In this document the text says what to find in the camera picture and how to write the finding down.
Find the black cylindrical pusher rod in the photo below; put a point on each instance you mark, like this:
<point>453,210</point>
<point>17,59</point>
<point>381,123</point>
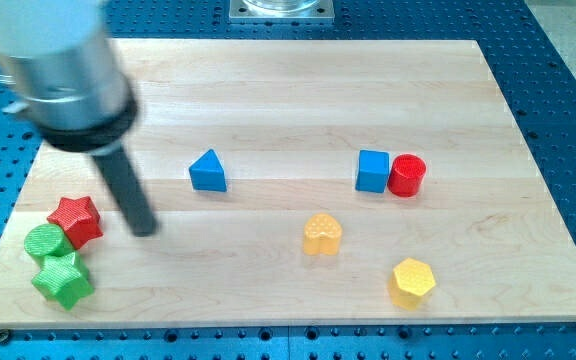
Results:
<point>124,185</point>

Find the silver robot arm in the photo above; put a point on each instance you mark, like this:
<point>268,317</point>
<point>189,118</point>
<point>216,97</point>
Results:
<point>57,58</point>

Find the red star block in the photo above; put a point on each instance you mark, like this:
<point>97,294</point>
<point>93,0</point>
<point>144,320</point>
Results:
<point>79,219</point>

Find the green star block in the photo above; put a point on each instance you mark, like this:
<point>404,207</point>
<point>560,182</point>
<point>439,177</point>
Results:
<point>63,279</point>

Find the blue triangle block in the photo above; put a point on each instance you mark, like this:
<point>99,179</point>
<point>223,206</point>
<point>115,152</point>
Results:
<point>207,173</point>

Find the green cylinder block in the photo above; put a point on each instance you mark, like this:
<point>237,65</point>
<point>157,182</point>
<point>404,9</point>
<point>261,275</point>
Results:
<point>47,240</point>

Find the light wooden board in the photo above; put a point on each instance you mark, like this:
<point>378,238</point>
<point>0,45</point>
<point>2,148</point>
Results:
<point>287,120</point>

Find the yellow heart block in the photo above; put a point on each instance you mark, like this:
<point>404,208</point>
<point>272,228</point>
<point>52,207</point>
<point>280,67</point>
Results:
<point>322,235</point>

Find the blue cube block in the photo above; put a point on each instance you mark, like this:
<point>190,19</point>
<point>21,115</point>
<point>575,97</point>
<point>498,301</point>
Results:
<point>373,171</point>

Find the red cylinder block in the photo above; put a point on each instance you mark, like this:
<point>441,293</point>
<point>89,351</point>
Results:
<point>406,175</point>

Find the yellow hexagon block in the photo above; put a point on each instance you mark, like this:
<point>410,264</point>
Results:
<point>410,283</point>

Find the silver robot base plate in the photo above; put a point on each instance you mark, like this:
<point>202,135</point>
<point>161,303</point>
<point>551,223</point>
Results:
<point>281,11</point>

